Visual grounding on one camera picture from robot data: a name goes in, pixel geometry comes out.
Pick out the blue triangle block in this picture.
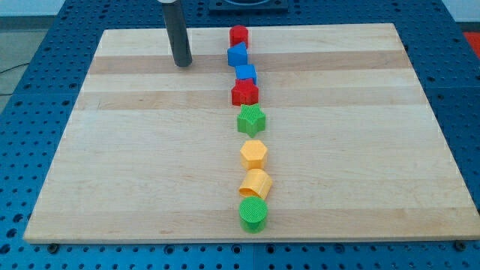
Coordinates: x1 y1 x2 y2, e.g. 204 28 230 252
227 42 248 67

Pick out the green star block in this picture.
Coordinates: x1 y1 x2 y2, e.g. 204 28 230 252
237 103 266 138

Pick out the yellow hexagon block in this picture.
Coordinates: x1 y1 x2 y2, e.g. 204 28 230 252
240 139 268 170

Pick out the red star block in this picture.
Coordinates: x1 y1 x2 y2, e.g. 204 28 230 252
231 78 259 106

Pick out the blue cube block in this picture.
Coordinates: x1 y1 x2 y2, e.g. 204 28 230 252
235 64 257 84

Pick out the green cylinder block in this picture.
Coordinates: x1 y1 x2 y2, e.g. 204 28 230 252
238 196 269 233

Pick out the wooden board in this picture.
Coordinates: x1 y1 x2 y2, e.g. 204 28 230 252
24 23 479 244

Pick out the red cylinder block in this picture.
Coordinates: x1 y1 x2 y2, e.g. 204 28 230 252
229 25 249 47

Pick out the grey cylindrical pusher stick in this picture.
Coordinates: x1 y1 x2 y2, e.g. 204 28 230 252
160 0 192 68

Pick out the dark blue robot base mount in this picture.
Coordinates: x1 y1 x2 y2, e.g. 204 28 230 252
208 0 289 14

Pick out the black cable on floor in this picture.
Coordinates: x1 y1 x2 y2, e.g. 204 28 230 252
0 62 30 97

